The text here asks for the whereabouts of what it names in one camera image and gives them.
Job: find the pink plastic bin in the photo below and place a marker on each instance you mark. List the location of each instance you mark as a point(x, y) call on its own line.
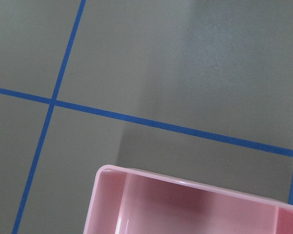
point(132, 201)

